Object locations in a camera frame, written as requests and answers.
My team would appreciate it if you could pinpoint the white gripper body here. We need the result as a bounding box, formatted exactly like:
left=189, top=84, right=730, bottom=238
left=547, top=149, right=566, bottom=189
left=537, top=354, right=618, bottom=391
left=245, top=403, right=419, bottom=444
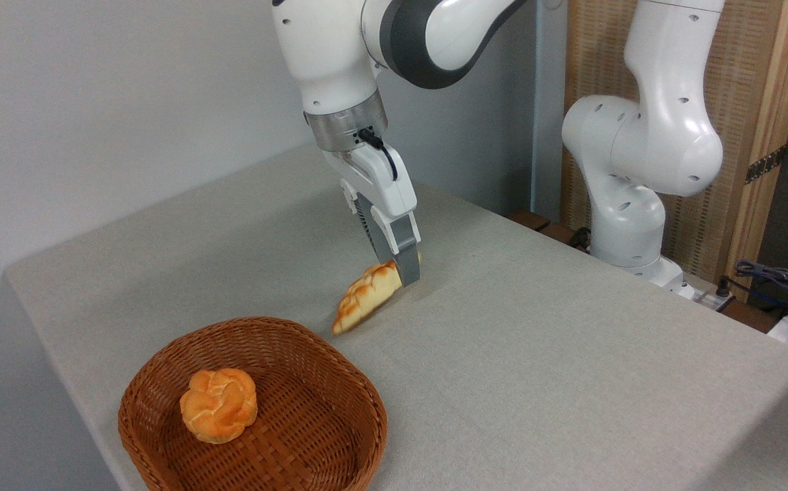
left=323, top=142, right=419, bottom=222

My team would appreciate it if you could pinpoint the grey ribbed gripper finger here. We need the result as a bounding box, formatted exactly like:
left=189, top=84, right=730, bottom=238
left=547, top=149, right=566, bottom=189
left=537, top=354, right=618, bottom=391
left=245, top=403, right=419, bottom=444
left=340, top=179, right=395, bottom=267
left=369, top=206, right=423, bottom=288

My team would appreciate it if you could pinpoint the long twisted bread loaf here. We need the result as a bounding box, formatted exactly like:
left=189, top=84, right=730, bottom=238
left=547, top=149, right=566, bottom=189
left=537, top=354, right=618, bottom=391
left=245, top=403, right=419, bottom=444
left=331, top=252, right=423, bottom=336

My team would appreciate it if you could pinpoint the round knotted bread roll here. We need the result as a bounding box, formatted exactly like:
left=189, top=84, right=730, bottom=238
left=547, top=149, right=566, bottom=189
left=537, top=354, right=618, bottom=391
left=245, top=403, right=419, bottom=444
left=179, top=368, right=259, bottom=445

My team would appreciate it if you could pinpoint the grey tablecloth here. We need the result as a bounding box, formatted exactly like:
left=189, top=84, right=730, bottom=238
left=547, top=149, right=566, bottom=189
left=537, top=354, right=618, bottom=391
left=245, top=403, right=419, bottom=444
left=4, top=142, right=788, bottom=491

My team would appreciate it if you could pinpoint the brown wicker basket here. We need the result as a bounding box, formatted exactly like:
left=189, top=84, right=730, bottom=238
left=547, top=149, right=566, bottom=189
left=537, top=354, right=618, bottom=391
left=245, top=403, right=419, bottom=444
left=118, top=316, right=389, bottom=491

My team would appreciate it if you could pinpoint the metal screen hinge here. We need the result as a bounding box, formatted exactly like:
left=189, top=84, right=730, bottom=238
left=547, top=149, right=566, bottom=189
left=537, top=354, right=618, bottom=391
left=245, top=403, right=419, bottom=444
left=745, top=145, right=788, bottom=185

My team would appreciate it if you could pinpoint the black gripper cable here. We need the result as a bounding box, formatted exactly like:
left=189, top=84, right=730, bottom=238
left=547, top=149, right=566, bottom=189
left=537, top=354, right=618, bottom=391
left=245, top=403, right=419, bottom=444
left=357, top=127, right=400, bottom=182

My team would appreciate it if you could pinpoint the bundle of dark cables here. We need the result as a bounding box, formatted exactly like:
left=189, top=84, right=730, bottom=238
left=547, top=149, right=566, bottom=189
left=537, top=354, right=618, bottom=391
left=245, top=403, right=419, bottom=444
left=721, top=259, right=788, bottom=323

